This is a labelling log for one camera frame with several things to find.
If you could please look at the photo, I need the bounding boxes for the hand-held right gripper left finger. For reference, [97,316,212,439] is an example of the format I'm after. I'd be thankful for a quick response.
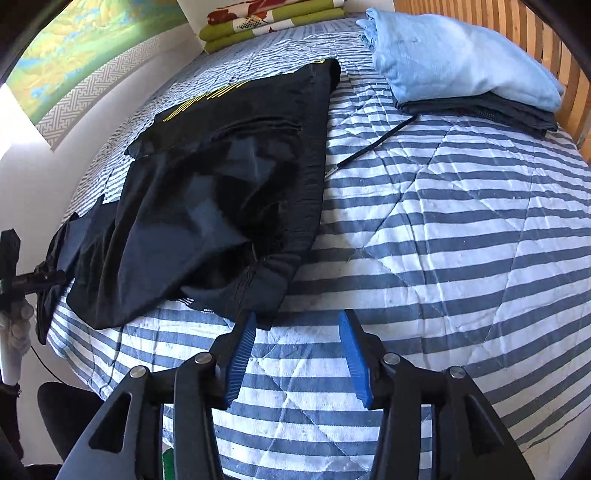
[62,310,257,480]

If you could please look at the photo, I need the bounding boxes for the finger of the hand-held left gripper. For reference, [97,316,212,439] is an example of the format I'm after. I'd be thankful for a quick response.
[13,271,69,297]

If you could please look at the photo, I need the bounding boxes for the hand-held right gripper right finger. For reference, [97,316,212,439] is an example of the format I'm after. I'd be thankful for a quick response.
[339,308,532,480]

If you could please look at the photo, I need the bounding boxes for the black pants with yellow lines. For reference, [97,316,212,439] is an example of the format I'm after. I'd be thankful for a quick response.
[34,59,342,346]

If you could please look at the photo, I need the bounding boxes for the person's left forearm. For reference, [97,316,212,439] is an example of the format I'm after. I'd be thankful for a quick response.
[0,381,24,464]

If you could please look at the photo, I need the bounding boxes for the person's left hand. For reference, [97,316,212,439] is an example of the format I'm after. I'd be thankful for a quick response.
[0,302,34,384]

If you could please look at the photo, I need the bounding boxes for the person's leg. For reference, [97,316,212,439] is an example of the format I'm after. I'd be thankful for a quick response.
[36,381,106,464]

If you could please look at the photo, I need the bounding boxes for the blue striped quilt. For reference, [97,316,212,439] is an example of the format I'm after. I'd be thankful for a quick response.
[46,28,591,480]

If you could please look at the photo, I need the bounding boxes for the dark folded clothes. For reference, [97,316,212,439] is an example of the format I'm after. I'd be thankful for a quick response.
[325,90,561,180]

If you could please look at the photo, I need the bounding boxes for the folded light blue cloth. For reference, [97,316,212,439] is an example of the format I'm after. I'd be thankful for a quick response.
[355,7,566,112]

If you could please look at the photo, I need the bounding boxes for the blue checked bed sheet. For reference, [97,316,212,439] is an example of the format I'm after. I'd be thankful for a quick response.
[62,14,377,217]

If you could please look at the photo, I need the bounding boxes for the folded green floral blanket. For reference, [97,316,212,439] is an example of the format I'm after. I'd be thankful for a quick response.
[199,0,348,54]

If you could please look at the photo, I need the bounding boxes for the wooden slatted headboard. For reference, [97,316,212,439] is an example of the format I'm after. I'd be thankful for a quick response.
[394,0,591,163]

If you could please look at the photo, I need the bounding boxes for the thin black cable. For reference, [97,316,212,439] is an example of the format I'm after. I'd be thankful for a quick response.
[27,342,99,387]

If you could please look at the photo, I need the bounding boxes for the landscape wall poster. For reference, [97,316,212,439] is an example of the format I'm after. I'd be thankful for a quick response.
[4,0,195,152]

